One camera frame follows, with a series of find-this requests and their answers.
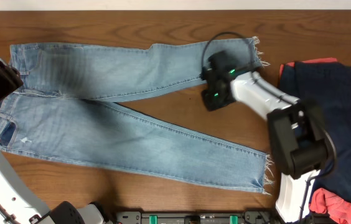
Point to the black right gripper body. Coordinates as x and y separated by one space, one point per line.
216 98

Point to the light blue denim jeans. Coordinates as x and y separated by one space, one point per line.
71 109

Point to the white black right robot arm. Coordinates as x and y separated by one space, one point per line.
301 147

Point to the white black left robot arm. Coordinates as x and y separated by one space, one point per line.
18 204

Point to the dark navy garment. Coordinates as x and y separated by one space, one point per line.
340 124

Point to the black rail with green clips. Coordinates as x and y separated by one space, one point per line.
247 217

